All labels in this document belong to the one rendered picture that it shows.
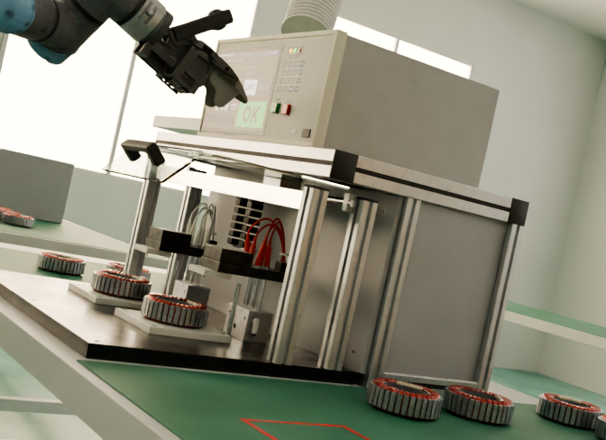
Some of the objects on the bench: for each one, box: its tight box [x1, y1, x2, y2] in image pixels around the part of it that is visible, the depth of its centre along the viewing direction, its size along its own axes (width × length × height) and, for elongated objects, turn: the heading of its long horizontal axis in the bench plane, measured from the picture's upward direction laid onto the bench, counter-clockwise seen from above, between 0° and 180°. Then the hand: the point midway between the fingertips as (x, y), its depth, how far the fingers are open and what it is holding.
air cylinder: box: [172, 280, 210, 306], centre depth 183 cm, size 5×8×6 cm
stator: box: [90, 270, 152, 300], centre depth 175 cm, size 11×11×4 cm
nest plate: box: [115, 307, 232, 344], centre depth 155 cm, size 15×15×1 cm
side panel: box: [356, 197, 524, 396], centre depth 160 cm, size 28×3×32 cm, turn 32°
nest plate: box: [69, 282, 143, 309], centre depth 175 cm, size 15×15×1 cm
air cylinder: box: [223, 302, 273, 344], centre depth 163 cm, size 5×8×6 cm
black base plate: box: [0, 270, 356, 385], centre depth 166 cm, size 47×64×2 cm
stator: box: [141, 293, 210, 328], centre depth 155 cm, size 11×11×4 cm
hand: (243, 94), depth 161 cm, fingers closed
